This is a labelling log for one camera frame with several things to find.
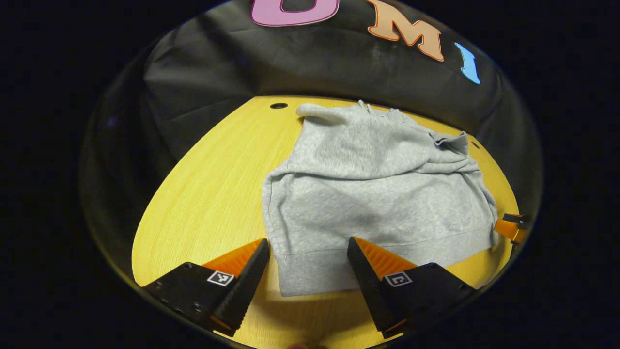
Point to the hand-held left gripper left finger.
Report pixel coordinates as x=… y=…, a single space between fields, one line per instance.
x=247 y=291

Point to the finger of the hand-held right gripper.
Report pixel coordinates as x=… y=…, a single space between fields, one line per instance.
x=511 y=229

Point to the black backdrop cloth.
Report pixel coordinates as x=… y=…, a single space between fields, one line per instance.
x=290 y=58

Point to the grey zip-neck sweatshirt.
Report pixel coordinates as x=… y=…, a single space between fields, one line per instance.
x=368 y=194

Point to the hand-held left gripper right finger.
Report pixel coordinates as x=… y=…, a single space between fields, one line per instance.
x=370 y=295

